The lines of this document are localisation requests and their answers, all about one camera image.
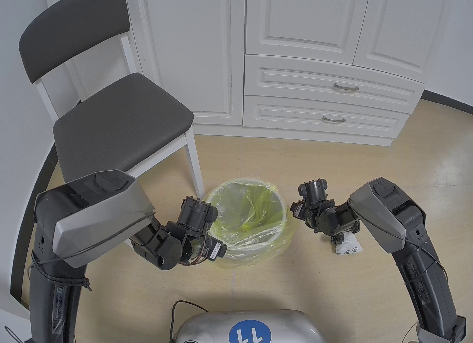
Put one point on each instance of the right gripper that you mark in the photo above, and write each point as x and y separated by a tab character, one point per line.
300	212

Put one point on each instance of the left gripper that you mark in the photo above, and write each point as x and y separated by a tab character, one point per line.
214	249

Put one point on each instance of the yellow plastic bag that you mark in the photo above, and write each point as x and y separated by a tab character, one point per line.
251	204

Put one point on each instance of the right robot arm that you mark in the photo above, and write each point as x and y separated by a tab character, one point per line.
384	216

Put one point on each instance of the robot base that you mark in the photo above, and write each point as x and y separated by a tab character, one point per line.
251	326

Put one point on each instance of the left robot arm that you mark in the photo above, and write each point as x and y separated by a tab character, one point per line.
96	216

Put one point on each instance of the white trash bin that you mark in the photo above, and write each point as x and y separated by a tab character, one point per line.
271	238

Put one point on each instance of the crumpled white printed paper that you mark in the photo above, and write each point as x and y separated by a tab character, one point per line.
349	247

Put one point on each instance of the white chair with grey cushions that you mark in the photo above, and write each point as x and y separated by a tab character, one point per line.
122	112

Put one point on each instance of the white wardrobe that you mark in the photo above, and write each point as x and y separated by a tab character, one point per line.
306	9

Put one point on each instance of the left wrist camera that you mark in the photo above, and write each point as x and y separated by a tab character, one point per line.
210	215

